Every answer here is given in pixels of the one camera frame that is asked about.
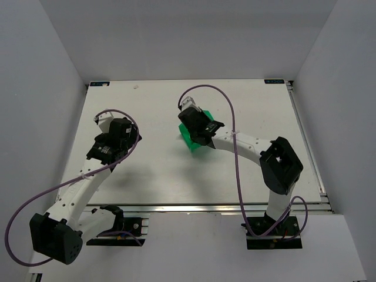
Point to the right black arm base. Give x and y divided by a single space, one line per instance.
285 236

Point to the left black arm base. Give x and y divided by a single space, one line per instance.
123 230

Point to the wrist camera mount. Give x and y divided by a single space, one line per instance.
188 102
103 120

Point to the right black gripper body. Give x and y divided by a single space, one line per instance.
190 116

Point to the blue corner label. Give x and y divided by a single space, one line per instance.
274 81
99 84

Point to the green plastic bin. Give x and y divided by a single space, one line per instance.
192 126

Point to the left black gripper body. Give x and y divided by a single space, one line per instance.
116 126

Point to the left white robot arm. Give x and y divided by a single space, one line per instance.
60 232

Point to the left blue corner label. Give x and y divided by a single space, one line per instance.
99 84

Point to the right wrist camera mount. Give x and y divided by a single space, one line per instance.
188 102

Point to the right blue corner label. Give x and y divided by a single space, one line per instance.
274 81

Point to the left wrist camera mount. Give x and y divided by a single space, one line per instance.
103 120

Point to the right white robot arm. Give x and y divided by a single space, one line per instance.
280 165

